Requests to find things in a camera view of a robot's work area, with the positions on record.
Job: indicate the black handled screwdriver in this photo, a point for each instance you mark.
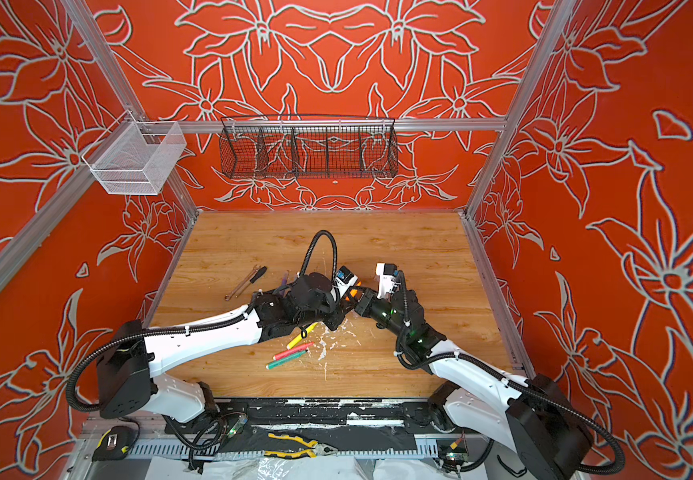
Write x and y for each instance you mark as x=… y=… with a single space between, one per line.
x=258 y=273

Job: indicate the pink highlighter pen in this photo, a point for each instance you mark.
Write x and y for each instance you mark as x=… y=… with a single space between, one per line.
x=302 y=347

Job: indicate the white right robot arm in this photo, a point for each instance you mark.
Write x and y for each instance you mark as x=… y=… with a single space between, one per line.
x=529 y=416

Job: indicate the grey cable duct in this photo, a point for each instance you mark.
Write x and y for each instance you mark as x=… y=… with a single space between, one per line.
x=426 y=448

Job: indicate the left tape measure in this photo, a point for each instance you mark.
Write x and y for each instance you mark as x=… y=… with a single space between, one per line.
x=115 y=444

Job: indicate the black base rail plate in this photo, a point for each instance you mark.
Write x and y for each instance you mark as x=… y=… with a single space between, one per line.
x=411 y=414

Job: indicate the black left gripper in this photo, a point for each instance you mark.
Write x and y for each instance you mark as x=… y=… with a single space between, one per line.
x=340 y=310

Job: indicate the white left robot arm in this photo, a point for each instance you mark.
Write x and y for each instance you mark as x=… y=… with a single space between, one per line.
x=130 y=373

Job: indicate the yellow highlighter pen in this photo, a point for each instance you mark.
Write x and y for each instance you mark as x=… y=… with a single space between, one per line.
x=303 y=335

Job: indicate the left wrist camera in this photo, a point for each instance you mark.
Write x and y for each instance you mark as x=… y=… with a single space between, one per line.
x=345 y=280

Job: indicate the yellow handled pliers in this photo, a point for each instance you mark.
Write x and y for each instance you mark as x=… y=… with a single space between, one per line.
x=304 y=448

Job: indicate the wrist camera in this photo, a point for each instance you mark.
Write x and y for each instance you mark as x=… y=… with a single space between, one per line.
x=345 y=280
x=387 y=274

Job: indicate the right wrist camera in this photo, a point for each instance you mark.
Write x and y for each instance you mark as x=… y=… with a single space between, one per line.
x=387 y=274

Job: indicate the black wire basket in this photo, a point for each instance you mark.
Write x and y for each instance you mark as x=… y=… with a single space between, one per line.
x=320 y=147

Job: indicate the green highlighter pen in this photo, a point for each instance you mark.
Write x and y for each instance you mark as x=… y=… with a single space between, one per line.
x=289 y=358

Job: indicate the white mesh basket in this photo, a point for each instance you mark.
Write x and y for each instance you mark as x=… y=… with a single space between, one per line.
x=131 y=162

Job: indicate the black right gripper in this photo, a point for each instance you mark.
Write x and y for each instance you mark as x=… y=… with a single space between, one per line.
x=367 y=302

